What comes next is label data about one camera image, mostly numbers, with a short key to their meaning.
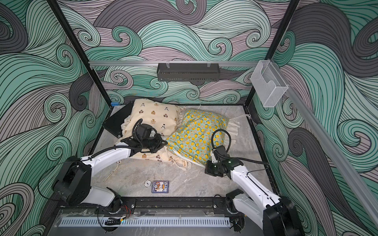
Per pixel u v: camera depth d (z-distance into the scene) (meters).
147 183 0.81
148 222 0.70
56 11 0.72
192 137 0.92
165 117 0.97
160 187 0.78
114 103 1.22
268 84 0.83
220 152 0.65
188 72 0.95
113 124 1.00
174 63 0.94
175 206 0.74
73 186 0.42
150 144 0.73
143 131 0.67
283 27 0.78
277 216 0.38
